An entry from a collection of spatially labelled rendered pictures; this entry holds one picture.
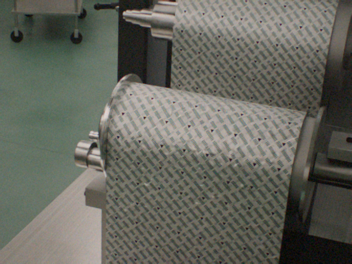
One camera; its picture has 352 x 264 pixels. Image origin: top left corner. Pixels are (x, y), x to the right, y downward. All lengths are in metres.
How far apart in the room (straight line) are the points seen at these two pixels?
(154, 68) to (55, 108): 3.00
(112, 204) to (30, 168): 2.62
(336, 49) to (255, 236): 0.31
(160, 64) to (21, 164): 2.33
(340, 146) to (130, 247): 0.31
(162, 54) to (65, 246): 0.41
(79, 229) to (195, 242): 0.50
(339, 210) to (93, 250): 0.54
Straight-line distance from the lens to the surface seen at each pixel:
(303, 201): 0.78
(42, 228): 1.33
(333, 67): 0.98
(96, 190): 0.97
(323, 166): 0.82
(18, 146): 3.73
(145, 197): 0.85
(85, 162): 0.97
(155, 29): 1.08
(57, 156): 3.60
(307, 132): 0.80
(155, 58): 1.23
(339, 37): 0.97
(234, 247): 0.85
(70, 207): 1.39
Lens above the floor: 1.62
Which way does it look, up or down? 24 degrees down
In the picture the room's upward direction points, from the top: 3 degrees clockwise
